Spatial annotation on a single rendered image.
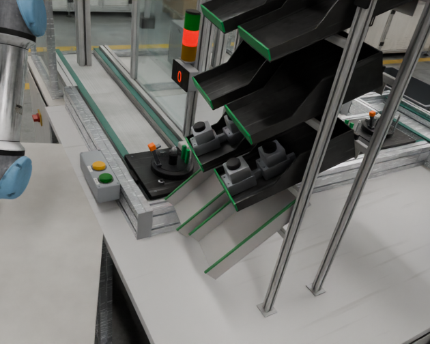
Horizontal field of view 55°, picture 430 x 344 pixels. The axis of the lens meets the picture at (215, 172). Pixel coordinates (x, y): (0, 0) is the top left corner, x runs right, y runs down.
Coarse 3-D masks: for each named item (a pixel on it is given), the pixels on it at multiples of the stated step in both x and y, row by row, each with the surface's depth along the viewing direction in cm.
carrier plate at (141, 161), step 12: (132, 156) 136; (144, 156) 138; (192, 156) 142; (132, 168) 132; (144, 168) 132; (144, 180) 127; (156, 180) 128; (168, 180) 128; (180, 180) 129; (156, 192) 122; (168, 192) 123
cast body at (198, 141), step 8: (192, 128) 99; (200, 128) 96; (208, 128) 97; (200, 136) 97; (208, 136) 97; (216, 136) 99; (224, 136) 100; (192, 144) 99; (200, 144) 98; (208, 144) 99; (216, 144) 99; (200, 152) 99
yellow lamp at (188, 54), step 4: (184, 48) 133; (188, 48) 133; (192, 48) 133; (196, 48) 134; (184, 52) 134; (188, 52) 133; (192, 52) 134; (196, 52) 135; (184, 56) 134; (188, 56) 134; (192, 56) 135; (184, 60) 135; (188, 60) 135; (192, 60) 135
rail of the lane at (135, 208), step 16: (64, 96) 178; (80, 96) 170; (80, 112) 159; (80, 128) 162; (96, 128) 150; (96, 144) 143; (112, 160) 135; (128, 176) 129; (128, 192) 122; (128, 208) 122; (144, 208) 118; (128, 224) 125; (144, 224) 118
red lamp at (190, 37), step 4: (184, 32) 131; (188, 32) 130; (192, 32) 130; (196, 32) 130; (184, 36) 131; (188, 36) 131; (192, 36) 131; (196, 36) 131; (184, 40) 132; (188, 40) 131; (192, 40) 131; (196, 40) 132; (184, 44) 133; (188, 44) 132; (192, 44) 132; (196, 44) 133
